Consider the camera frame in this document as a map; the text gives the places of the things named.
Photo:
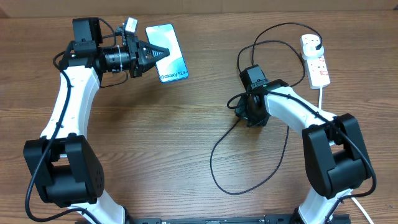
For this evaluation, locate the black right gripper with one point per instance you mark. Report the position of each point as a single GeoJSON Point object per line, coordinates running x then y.
{"type": "Point", "coordinates": [241, 112]}

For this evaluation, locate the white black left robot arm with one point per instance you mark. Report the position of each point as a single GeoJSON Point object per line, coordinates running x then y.
{"type": "Point", "coordinates": [64, 169]}

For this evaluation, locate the Samsung Galaxy smartphone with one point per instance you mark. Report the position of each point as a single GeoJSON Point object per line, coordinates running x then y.
{"type": "Point", "coordinates": [173, 66]}

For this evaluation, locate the white USB charger plug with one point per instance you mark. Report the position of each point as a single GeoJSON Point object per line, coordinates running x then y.
{"type": "Point", "coordinates": [310, 51]}

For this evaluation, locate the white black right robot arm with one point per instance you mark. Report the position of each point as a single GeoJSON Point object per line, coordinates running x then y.
{"type": "Point", "coordinates": [336, 159]}

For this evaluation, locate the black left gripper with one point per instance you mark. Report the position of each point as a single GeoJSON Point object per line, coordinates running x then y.
{"type": "Point", "coordinates": [138, 61]}

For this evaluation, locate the white power strip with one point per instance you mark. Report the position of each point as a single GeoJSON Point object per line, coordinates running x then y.
{"type": "Point", "coordinates": [318, 75]}

